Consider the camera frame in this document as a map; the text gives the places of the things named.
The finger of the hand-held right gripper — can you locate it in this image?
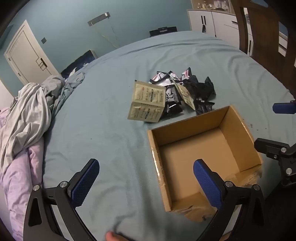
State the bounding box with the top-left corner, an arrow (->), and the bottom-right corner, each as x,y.
272,100 -> 296,115
254,138 -> 296,187

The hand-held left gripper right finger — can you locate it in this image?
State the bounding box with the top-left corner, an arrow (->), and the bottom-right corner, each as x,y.
193,159 -> 266,241

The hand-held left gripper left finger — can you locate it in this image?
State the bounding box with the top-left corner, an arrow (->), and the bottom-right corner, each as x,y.
23,159 -> 100,241

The brown cardboard box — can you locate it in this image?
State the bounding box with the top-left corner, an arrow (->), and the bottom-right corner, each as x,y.
147,105 -> 264,222

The pile of black white packets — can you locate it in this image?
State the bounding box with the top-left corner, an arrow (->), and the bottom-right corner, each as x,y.
149,67 -> 216,120

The person's left hand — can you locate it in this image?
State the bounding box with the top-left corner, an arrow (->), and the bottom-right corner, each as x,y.
106,232 -> 132,241

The purple duvet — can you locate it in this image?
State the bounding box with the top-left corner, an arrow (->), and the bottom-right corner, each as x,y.
0,107 -> 47,241

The dark wooden chair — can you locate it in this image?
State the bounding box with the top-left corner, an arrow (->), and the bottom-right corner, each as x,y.
231,0 -> 296,98

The grey crumpled blanket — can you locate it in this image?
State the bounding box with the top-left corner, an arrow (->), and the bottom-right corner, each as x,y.
0,72 -> 86,174

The single beige sachet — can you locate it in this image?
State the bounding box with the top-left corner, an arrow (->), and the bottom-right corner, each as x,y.
176,84 -> 196,111

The joined pair of beige sachets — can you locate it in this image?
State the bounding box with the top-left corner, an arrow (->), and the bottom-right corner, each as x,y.
127,80 -> 166,123

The white cabinet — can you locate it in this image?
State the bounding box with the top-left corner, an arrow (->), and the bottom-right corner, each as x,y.
187,9 -> 288,56

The dark blue pillow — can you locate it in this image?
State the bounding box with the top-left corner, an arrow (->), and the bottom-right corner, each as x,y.
60,49 -> 98,80

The white door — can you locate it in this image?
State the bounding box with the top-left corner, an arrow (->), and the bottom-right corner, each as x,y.
4,20 -> 61,84

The black box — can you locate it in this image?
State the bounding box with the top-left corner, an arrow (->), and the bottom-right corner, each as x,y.
149,26 -> 178,38

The thin hanging cable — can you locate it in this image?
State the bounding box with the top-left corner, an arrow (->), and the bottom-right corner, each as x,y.
91,23 -> 121,49

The metal wall bracket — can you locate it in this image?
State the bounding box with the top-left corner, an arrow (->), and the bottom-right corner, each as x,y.
87,12 -> 111,27

